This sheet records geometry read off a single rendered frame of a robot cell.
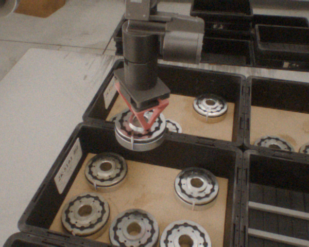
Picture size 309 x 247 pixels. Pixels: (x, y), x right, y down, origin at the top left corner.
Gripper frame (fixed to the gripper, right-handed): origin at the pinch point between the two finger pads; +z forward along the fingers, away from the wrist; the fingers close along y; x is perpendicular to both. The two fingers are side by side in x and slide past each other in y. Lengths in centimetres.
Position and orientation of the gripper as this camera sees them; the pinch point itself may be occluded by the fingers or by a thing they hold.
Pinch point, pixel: (141, 118)
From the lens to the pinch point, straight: 62.6
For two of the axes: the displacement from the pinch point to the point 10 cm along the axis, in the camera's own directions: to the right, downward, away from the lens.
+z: -0.2, 7.1, 7.0
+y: -4.8, -6.2, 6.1
